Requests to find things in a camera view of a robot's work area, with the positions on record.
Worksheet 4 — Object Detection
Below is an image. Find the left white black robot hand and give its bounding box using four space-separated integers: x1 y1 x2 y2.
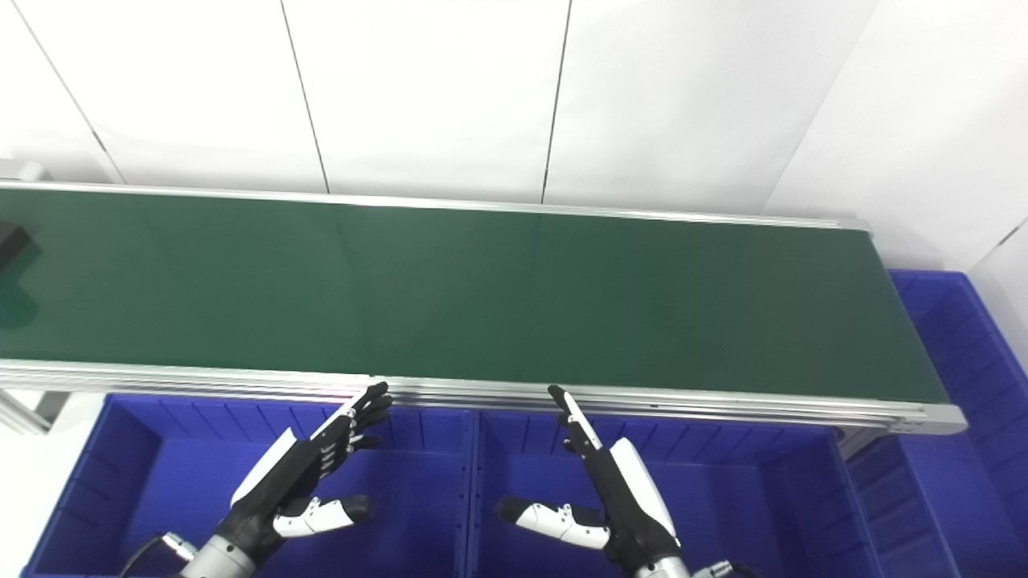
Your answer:
213 381 394 567

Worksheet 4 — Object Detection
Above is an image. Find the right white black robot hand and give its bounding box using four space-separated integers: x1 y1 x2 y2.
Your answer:
494 385 683 575

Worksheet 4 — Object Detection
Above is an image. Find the black cylinder block part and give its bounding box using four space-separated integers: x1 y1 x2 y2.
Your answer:
0 223 33 271

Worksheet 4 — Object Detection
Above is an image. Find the blue plastic bin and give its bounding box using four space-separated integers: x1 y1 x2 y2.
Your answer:
466 408 884 578
20 392 476 578
847 271 1028 578

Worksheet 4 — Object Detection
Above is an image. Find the aluminium conveyor leg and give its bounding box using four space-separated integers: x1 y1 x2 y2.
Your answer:
834 425 886 460
0 389 67 436

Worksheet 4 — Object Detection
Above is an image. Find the green conveyor belt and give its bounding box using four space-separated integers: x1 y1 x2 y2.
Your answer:
0 181 969 439

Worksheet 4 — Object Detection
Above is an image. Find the grey conveyor end housing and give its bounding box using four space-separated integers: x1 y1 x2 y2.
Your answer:
0 159 47 185

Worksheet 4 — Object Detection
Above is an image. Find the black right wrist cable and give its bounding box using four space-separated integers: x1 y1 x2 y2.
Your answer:
693 560 764 578

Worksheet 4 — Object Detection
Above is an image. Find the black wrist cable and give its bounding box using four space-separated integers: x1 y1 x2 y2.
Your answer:
693 560 764 578
120 532 198 578

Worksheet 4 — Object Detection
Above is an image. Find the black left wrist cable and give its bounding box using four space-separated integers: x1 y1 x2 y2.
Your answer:
120 532 198 578

